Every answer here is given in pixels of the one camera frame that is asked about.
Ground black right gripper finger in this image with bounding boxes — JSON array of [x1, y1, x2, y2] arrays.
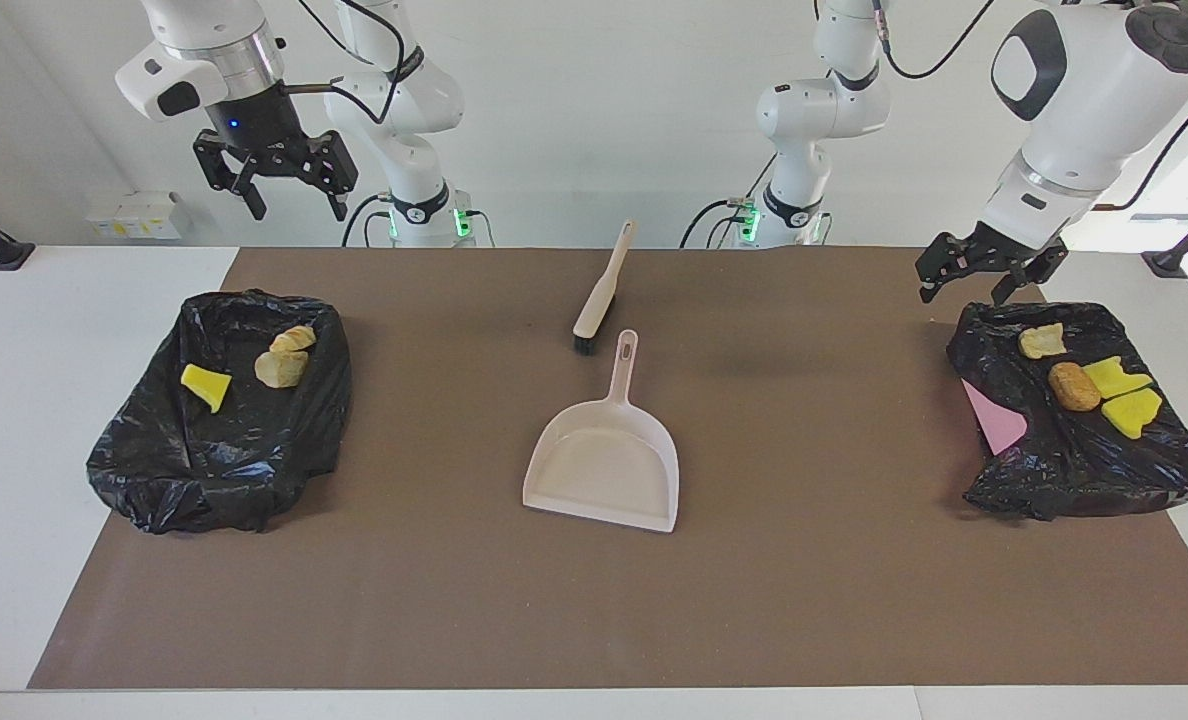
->
[[191, 133, 269, 222], [297, 130, 361, 224]]

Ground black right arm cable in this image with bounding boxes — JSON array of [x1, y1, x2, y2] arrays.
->
[[279, 0, 417, 127]]

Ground yellow sponge chunk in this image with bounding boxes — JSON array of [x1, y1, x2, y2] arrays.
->
[[1100, 387, 1164, 441]]

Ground pale pink plastic dustpan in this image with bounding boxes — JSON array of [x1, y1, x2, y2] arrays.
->
[[522, 329, 681, 535]]

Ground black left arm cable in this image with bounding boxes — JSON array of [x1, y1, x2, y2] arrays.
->
[[872, 0, 1188, 213]]

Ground black right base cable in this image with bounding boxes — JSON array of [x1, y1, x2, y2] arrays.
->
[[342, 193, 395, 249]]

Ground black left base cable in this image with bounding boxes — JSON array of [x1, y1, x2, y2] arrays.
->
[[679, 150, 780, 249]]

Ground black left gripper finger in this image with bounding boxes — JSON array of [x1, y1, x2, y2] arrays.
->
[[915, 231, 987, 305], [990, 243, 1071, 308]]

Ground brown table mat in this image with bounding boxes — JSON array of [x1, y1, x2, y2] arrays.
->
[[29, 248, 1188, 691]]

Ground white small boxes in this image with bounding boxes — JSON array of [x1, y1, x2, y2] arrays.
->
[[86, 192, 190, 239]]

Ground striped croissant bread piece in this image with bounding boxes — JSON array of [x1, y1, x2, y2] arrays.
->
[[1017, 322, 1068, 361]]

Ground yellow sponge wedge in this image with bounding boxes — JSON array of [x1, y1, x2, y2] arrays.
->
[[180, 363, 233, 414]]

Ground brown bread roll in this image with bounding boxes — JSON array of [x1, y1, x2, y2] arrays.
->
[[1048, 361, 1103, 413]]

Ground black plastic trash bag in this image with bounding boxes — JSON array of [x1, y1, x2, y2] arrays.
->
[[946, 301, 1188, 522], [86, 290, 353, 535]]

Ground yellow notched sponge piece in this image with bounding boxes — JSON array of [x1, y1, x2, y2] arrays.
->
[[1082, 355, 1154, 399]]

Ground beige hand brush black bristles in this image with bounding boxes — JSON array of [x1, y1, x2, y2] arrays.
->
[[571, 219, 638, 358]]

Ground black base cable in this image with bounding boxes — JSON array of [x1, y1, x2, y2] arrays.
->
[[342, 193, 395, 249], [679, 150, 780, 249]]

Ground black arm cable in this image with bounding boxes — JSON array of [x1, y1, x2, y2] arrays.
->
[[872, 0, 1188, 213], [279, 0, 417, 127]]

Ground pink plastic bin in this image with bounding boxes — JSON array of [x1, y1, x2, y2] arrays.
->
[[961, 379, 1029, 456]]

